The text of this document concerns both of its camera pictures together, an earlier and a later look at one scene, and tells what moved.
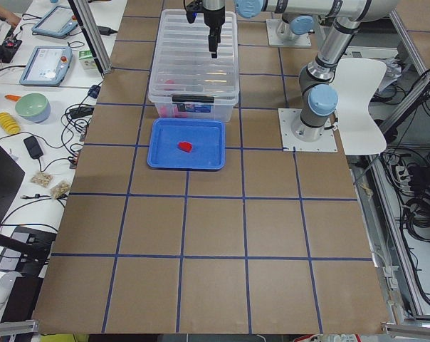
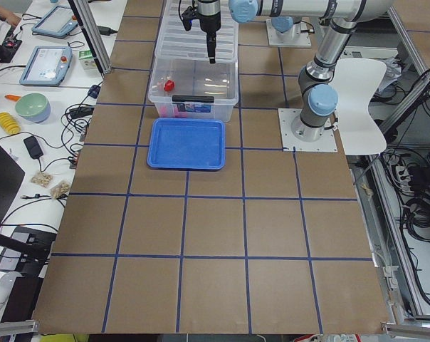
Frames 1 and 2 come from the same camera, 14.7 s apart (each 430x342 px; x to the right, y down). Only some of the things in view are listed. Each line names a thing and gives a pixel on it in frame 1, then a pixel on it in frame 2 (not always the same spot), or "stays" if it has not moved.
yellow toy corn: x=8 y=122 stays
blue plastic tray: x=186 y=144 stays
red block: x=185 y=146 → x=169 y=85
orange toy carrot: x=12 y=97 stays
